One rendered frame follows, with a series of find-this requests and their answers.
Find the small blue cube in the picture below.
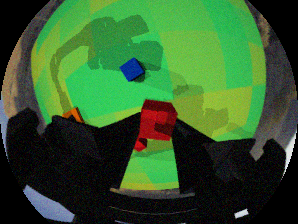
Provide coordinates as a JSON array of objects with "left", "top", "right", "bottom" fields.
[{"left": 120, "top": 57, "right": 145, "bottom": 83}]

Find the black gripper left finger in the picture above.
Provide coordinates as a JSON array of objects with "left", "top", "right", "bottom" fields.
[{"left": 52, "top": 112, "right": 141, "bottom": 189}]

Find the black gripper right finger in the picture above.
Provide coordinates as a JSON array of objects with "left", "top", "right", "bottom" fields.
[{"left": 172, "top": 119, "right": 255, "bottom": 194}]

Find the red cube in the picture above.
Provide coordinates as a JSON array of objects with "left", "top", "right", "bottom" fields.
[
  {"left": 138, "top": 99, "right": 178, "bottom": 141},
  {"left": 134, "top": 136, "right": 148, "bottom": 152}
]

